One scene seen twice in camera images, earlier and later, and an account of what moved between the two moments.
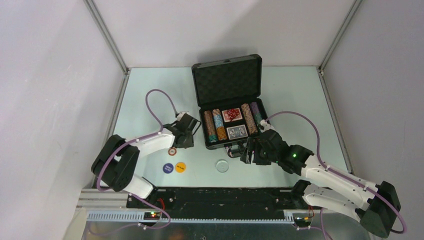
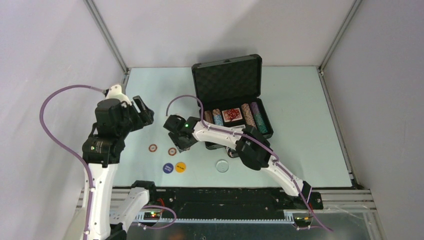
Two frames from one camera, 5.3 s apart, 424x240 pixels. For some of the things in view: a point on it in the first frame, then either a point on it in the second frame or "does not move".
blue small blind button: x=168 y=168 does not move
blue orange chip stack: x=220 y=126 does not move
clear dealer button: x=222 y=165 does not move
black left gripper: x=189 y=144 → x=144 y=117
